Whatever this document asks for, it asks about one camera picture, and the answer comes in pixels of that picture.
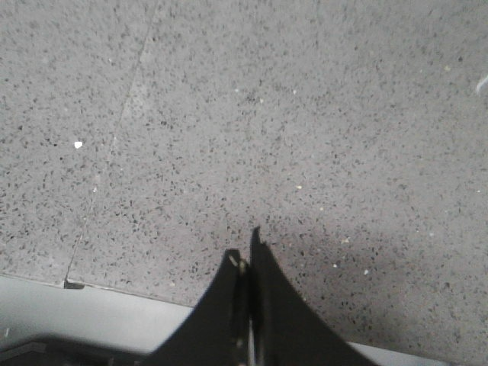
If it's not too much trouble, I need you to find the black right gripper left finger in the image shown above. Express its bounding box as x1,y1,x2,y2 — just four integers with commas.
143,249,250,365

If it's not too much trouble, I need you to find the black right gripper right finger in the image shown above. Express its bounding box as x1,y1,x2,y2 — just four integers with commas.
250,227,375,365

